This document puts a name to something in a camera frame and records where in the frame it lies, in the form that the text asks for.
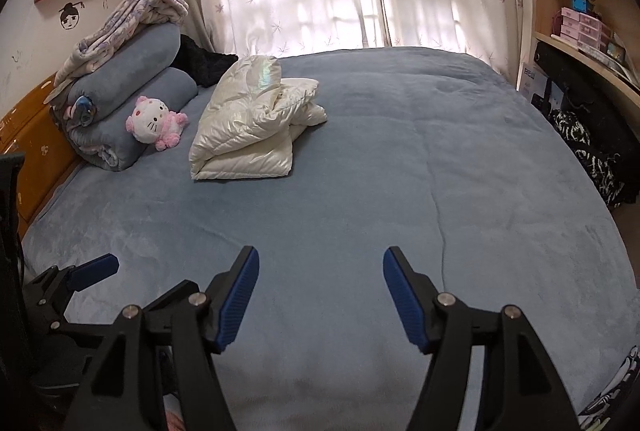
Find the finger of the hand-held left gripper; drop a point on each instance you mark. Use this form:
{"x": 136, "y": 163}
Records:
{"x": 97, "y": 268}

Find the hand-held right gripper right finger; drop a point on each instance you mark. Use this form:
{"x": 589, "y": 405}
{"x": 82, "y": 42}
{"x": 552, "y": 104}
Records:
{"x": 407, "y": 306}

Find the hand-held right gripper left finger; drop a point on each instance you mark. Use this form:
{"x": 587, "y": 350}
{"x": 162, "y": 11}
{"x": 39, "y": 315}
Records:
{"x": 235, "y": 306}

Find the white puffer jacket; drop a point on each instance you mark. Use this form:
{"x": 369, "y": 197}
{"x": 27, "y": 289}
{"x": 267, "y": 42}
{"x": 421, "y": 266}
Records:
{"x": 240, "y": 131}

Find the wooden headboard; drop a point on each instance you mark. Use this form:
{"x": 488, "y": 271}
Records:
{"x": 35, "y": 146}

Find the blue bed blanket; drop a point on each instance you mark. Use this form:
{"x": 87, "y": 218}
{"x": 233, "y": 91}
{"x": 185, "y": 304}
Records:
{"x": 400, "y": 161}

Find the pink white cat plush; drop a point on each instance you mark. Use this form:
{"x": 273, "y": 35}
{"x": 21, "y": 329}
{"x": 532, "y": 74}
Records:
{"x": 147, "y": 118}

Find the rolled blue blanket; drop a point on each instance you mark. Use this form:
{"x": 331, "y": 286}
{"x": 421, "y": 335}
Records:
{"x": 130, "y": 56}
{"x": 165, "y": 91}

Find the black white patterned cloth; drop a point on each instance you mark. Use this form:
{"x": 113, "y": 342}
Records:
{"x": 612, "y": 391}
{"x": 590, "y": 161}

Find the black fuzzy cloth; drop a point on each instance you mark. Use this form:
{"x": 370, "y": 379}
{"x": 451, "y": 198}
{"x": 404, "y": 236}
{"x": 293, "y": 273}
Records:
{"x": 200, "y": 61}

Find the white printed box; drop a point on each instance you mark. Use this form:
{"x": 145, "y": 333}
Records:
{"x": 530, "y": 81}

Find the purple patterned blanket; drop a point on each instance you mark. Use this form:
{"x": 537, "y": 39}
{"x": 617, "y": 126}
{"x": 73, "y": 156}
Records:
{"x": 140, "y": 6}

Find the stack of pink boxes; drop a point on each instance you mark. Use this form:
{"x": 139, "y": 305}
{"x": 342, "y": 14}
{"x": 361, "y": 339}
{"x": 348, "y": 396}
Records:
{"x": 585, "y": 28}

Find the small blue box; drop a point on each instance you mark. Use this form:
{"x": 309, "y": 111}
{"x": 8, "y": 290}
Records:
{"x": 580, "y": 3}

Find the cartoon face wall sticker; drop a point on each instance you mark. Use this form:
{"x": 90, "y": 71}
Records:
{"x": 70, "y": 16}

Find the small picture frame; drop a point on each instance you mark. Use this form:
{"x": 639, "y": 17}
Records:
{"x": 615, "y": 51}

